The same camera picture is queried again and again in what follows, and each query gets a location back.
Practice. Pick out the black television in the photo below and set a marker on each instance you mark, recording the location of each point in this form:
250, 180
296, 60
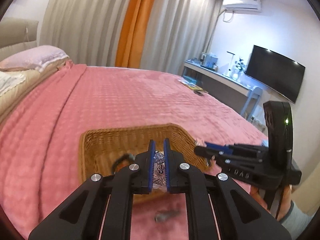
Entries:
275, 72

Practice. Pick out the white floral pillow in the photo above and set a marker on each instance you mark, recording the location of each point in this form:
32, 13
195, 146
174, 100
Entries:
10, 82

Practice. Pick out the small packets on bed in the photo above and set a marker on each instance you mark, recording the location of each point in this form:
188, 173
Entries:
192, 86

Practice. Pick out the white vase with flowers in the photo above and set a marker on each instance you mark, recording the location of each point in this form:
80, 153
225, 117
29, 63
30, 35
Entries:
236, 73

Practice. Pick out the brown wicker basket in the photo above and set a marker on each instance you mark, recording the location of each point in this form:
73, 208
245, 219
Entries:
105, 140

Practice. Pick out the person's right hand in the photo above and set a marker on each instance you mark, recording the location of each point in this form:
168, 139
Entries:
285, 200

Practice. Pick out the orange curtain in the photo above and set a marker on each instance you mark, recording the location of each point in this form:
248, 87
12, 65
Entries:
137, 30

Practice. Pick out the pink blanket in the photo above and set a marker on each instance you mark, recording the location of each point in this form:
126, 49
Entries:
100, 100

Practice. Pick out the white air conditioner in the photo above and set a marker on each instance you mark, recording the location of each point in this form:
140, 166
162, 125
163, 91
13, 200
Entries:
241, 3

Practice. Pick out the silver hair clip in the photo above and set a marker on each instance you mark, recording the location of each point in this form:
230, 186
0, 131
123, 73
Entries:
165, 215

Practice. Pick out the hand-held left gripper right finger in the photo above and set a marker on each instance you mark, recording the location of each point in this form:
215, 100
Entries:
167, 165

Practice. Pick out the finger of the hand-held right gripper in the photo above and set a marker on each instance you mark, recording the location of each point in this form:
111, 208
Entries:
220, 147
225, 157

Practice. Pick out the white desk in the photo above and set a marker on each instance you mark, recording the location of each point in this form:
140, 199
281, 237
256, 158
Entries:
217, 80

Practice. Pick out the beige padded headboard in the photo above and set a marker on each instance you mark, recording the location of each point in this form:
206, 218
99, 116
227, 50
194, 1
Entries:
17, 32

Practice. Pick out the pale blue chair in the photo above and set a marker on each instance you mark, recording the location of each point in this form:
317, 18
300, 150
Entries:
253, 95

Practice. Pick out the person's right forearm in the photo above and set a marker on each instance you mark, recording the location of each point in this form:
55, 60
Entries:
297, 215

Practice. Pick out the white desk lamp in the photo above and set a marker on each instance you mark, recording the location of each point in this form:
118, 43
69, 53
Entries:
231, 53

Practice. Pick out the beige curtain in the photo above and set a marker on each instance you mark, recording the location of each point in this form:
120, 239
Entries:
182, 30
85, 22

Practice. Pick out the lilac pillow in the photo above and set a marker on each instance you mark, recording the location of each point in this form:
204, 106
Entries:
32, 57

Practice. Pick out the beige quilt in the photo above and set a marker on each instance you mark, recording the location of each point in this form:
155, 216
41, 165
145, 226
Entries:
37, 80

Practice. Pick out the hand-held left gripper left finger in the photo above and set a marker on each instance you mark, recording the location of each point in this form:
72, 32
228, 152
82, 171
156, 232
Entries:
150, 165

